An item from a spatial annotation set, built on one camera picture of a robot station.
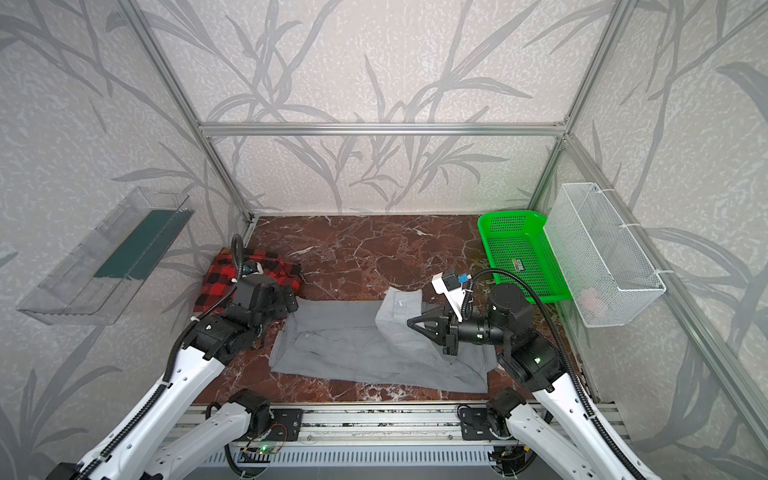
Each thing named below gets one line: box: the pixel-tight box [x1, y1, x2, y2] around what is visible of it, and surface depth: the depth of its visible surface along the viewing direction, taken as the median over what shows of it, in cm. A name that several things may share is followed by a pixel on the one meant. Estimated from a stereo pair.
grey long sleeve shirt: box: [269, 287, 498, 393], surface depth 84 cm
